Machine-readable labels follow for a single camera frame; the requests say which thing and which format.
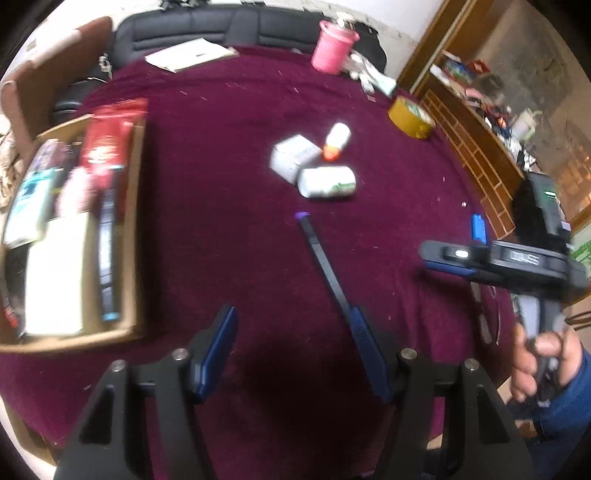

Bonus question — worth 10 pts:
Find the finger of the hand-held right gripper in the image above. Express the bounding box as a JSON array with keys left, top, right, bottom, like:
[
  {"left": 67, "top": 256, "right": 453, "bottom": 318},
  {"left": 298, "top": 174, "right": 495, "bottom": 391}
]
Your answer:
[{"left": 419, "top": 239, "right": 492, "bottom": 278}]

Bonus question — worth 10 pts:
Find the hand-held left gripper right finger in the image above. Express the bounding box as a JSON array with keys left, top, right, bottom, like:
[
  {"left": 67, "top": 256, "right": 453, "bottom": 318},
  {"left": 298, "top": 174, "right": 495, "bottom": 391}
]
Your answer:
[{"left": 348, "top": 307, "right": 539, "bottom": 480}]

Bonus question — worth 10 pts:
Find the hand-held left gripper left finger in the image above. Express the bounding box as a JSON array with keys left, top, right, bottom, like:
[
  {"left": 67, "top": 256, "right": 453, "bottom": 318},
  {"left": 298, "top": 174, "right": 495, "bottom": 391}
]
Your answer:
[{"left": 53, "top": 304, "right": 240, "bottom": 480}]

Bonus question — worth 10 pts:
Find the cardboard box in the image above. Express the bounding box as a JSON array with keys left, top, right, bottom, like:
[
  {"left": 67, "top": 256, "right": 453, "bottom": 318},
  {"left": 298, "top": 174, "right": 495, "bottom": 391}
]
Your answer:
[{"left": 0, "top": 113, "right": 148, "bottom": 354}]

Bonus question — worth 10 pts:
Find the red packet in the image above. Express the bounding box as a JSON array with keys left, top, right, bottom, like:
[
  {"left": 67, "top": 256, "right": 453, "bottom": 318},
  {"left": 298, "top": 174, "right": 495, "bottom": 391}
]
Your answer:
[{"left": 76, "top": 98, "right": 149, "bottom": 222}]

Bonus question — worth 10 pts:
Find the person's right forearm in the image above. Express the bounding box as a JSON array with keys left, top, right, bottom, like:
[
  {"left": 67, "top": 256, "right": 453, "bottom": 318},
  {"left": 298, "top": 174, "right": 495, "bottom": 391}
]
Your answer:
[{"left": 508, "top": 348, "right": 591, "bottom": 480}]

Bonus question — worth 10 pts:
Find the person's right hand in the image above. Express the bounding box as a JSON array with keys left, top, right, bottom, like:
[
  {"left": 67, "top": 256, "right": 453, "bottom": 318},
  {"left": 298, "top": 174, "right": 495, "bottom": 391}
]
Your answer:
[{"left": 510, "top": 323, "right": 583, "bottom": 402}]

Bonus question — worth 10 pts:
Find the wooden cabinet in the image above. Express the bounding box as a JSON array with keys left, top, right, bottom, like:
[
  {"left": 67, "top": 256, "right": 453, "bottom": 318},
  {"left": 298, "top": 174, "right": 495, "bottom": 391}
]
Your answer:
[{"left": 397, "top": 0, "right": 591, "bottom": 241}]

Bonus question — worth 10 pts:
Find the white kettle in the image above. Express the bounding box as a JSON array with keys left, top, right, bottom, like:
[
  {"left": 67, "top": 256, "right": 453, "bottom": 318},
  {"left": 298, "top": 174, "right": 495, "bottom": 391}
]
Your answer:
[{"left": 512, "top": 108, "right": 539, "bottom": 139}]

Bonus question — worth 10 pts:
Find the white jar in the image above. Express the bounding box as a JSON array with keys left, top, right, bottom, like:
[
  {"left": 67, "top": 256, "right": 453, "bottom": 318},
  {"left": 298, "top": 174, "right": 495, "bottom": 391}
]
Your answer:
[{"left": 297, "top": 165, "right": 358, "bottom": 199}]

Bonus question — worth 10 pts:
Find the yellow tape roll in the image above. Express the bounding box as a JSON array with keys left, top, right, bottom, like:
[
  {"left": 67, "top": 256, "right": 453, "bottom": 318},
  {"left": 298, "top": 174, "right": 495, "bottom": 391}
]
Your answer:
[{"left": 388, "top": 96, "right": 436, "bottom": 139}]

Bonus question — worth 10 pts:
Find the black marker pen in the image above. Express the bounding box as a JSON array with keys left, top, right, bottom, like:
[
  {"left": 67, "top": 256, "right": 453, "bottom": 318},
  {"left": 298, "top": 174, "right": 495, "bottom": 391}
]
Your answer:
[{"left": 98, "top": 182, "right": 124, "bottom": 324}]

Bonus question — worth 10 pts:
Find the white bottle with orange cap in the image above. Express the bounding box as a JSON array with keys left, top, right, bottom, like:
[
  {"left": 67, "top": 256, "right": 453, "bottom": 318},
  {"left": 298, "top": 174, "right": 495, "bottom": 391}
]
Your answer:
[{"left": 322, "top": 122, "right": 352, "bottom": 161}]

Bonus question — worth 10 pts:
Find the white flat pad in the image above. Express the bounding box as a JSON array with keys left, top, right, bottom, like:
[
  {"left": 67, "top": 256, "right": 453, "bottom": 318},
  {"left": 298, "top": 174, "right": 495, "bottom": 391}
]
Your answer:
[{"left": 23, "top": 215, "right": 93, "bottom": 337}]

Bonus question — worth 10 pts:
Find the small white carton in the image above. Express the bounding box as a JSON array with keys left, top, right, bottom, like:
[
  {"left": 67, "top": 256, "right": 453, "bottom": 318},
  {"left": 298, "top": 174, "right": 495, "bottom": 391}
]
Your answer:
[{"left": 269, "top": 135, "right": 322, "bottom": 184}]

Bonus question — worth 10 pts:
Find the white cloth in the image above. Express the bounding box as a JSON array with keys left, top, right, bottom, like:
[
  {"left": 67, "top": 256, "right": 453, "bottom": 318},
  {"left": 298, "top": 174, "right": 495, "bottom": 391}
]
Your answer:
[{"left": 348, "top": 51, "right": 398, "bottom": 97}]

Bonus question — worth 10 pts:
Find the colourful box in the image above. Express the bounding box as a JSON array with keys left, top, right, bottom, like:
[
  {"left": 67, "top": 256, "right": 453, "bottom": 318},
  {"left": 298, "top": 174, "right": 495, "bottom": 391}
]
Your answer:
[{"left": 443, "top": 51, "right": 490, "bottom": 81}]

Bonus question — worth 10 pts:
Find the pink knit covered bottle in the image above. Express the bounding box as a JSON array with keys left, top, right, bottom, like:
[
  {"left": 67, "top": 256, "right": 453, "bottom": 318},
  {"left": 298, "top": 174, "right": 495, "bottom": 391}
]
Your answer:
[{"left": 311, "top": 19, "right": 360, "bottom": 75}]

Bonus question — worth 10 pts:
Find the teal and white packet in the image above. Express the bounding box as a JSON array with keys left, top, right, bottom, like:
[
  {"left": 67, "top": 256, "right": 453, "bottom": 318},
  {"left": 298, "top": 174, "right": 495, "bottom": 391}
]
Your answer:
[{"left": 2, "top": 138, "right": 63, "bottom": 250}]

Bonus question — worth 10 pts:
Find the floral patterned cloth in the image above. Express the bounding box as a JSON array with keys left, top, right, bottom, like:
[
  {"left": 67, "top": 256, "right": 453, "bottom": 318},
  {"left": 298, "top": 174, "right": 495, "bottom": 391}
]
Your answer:
[{"left": 0, "top": 113, "right": 21, "bottom": 208}]

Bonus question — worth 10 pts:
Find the white notebook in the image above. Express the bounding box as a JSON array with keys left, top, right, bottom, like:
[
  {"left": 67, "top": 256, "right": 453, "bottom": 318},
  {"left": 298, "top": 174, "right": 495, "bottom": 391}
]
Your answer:
[{"left": 144, "top": 38, "right": 240, "bottom": 73}]

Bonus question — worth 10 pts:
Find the brown chair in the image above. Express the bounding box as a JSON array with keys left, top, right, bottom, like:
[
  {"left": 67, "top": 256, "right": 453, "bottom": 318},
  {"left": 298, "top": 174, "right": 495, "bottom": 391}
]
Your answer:
[{"left": 0, "top": 16, "right": 114, "bottom": 139}]

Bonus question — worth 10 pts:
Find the black leather sofa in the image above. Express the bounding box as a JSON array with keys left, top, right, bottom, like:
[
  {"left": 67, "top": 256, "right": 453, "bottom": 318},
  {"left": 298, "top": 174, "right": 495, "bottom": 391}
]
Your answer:
[{"left": 51, "top": 4, "right": 386, "bottom": 121}]

